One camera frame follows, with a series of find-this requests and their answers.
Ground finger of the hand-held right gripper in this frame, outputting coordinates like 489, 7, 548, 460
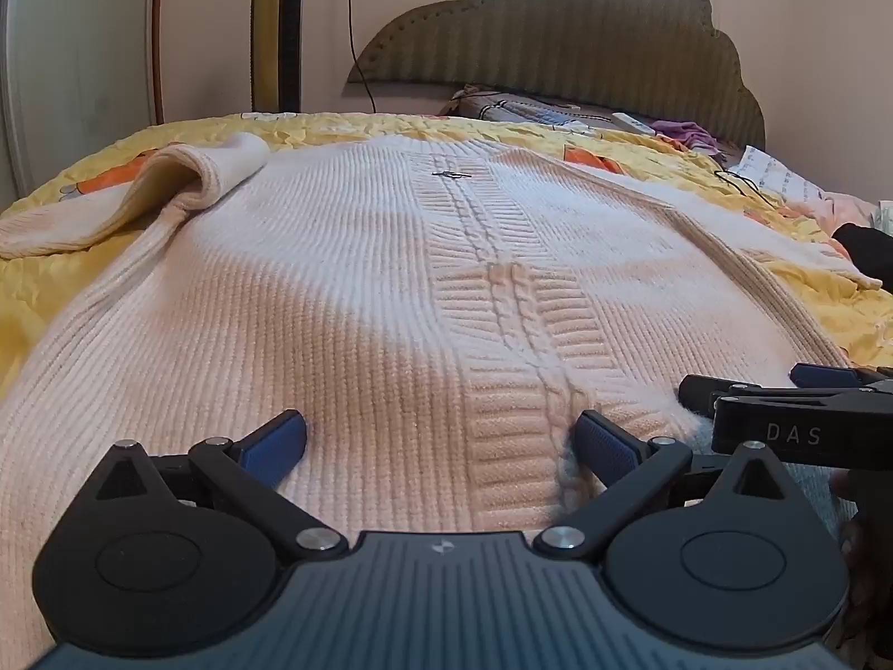
679, 374, 793, 411
790, 362, 893, 390

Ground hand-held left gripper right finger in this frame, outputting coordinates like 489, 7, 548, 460
535, 409, 794, 562

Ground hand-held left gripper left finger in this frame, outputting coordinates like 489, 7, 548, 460
90, 409, 350, 561

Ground person's right hand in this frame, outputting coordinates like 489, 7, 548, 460
830, 467, 893, 619

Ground dark cloth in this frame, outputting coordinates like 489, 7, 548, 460
830, 222, 893, 281

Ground light pink cloth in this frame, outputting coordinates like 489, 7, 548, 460
788, 192, 881, 233

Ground white patterned pillow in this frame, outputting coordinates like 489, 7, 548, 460
732, 145, 828, 208

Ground purple cloth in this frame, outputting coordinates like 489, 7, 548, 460
651, 120, 720, 155

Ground yellow carrot print quilt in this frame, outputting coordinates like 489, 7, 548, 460
0, 112, 893, 434

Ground plaid pillow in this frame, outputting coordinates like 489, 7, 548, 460
439, 87, 623, 131

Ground olive padded headboard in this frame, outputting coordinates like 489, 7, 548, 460
345, 0, 767, 152

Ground gold tower fan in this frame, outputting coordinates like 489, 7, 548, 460
251, 0, 306, 114

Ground white wardrobe door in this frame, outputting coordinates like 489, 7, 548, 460
0, 0, 161, 205

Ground thin black cord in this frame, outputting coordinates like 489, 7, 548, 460
712, 166, 780, 211

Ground black hanging power cable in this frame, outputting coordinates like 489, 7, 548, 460
346, 0, 378, 114

